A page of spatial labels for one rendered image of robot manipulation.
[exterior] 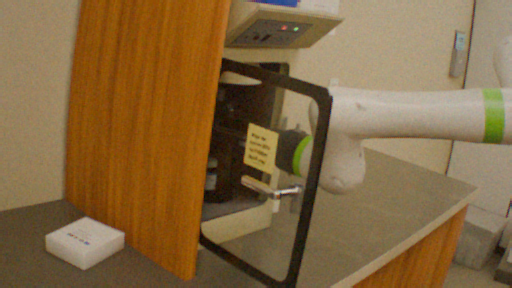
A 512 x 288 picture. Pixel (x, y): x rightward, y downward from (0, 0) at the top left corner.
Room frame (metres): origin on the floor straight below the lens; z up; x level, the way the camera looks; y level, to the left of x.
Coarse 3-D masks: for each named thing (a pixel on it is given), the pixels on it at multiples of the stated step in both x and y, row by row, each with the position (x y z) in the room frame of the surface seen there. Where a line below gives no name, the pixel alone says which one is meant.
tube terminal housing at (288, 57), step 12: (228, 48) 1.18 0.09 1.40; (240, 48) 1.21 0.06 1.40; (252, 48) 1.25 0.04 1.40; (264, 48) 1.28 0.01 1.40; (276, 48) 1.31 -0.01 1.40; (288, 48) 1.35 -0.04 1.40; (300, 48) 1.39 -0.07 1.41; (240, 60) 1.22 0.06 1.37; (252, 60) 1.25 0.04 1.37; (264, 60) 1.28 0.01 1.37; (276, 60) 1.32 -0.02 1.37; (288, 60) 1.35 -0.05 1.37; (288, 72) 1.40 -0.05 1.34
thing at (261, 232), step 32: (224, 64) 1.10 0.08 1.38; (224, 96) 1.09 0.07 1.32; (256, 96) 1.03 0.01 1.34; (288, 96) 0.98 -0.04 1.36; (320, 96) 0.93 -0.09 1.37; (224, 128) 1.08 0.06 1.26; (288, 128) 0.97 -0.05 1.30; (320, 128) 0.92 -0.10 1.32; (224, 160) 1.07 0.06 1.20; (288, 160) 0.96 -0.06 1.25; (320, 160) 0.92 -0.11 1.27; (224, 192) 1.07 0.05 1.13; (256, 192) 1.01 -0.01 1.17; (224, 224) 1.06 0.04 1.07; (256, 224) 1.00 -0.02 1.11; (288, 224) 0.94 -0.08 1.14; (224, 256) 1.05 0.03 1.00; (256, 256) 0.99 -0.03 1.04; (288, 256) 0.93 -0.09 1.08
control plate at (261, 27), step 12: (252, 24) 1.11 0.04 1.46; (264, 24) 1.14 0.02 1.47; (276, 24) 1.16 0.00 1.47; (288, 24) 1.19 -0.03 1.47; (300, 24) 1.22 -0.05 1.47; (312, 24) 1.25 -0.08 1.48; (240, 36) 1.13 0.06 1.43; (252, 36) 1.16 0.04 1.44; (264, 36) 1.19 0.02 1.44; (288, 36) 1.25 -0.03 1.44
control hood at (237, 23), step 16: (240, 16) 1.09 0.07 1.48; (256, 16) 1.09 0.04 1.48; (272, 16) 1.12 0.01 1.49; (288, 16) 1.16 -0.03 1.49; (304, 16) 1.19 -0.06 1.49; (320, 16) 1.24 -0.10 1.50; (336, 16) 1.28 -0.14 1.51; (240, 32) 1.12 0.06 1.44; (304, 32) 1.27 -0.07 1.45; (320, 32) 1.31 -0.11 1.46
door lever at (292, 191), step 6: (246, 180) 0.96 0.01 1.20; (252, 180) 0.95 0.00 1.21; (246, 186) 0.96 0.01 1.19; (252, 186) 0.95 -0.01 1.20; (258, 186) 0.94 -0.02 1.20; (264, 186) 0.93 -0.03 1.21; (288, 186) 0.95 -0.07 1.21; (294, 186) 0.94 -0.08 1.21; (258, 192) 0.94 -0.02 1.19; (264, 192) 0.92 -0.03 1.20; (270, 192) 0.91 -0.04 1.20; (276, 192) 0.91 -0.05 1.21; (282, 192) 0.92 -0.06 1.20; (288, 192) 0.93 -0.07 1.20; (294, 192) 0.94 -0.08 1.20; (270, 198) 0.91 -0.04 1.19; (276, 198) 0.91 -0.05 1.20
